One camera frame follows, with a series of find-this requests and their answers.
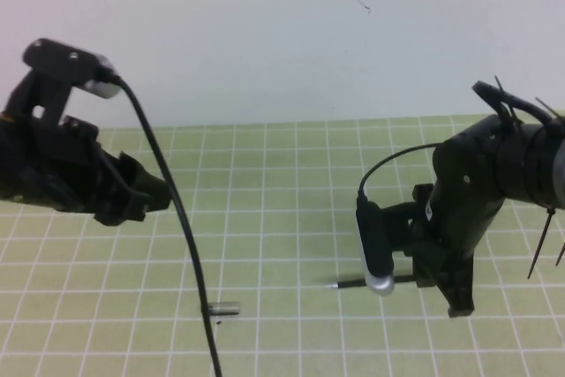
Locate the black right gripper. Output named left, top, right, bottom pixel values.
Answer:
left=410, top=114, right=505, bottom=319

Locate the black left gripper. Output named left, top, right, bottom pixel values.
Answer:
left=11, top=115, right=174, bottom=227

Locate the black pen with silver tip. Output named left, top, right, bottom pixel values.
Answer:
left=325, top=274, right=417, bottom=291

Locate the translucent pen cap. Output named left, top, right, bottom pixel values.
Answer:
left=200, top=301, right=242, bottom=318

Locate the green grid mat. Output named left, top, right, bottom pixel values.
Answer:
left=0, top=114, right=565, bottom=377

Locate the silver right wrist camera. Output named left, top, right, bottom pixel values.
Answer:
left=355, top=200, right=396, bottom=298

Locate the black right camera bracket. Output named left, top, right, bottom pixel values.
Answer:
left=379, top=182, right=438, bottom=263

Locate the black camera bracket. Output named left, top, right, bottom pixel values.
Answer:
left=6, top=68, right=74, bottom=129
left=379, top=182, right=438, bottom=263

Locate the black right camera cable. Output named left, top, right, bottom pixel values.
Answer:
left=357, top=79, right=555, bottom=207

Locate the black camera cable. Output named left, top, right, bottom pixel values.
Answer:
left=105, top=68, right=223, bottom=377
left=357, top=79, right=555, bottom=207

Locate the black left camera cable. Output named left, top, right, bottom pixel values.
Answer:
left=105, top=68, right=223, bottom=377

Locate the black left camera bracket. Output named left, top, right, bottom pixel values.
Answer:
left=6, top=68, right=74, bottom=129

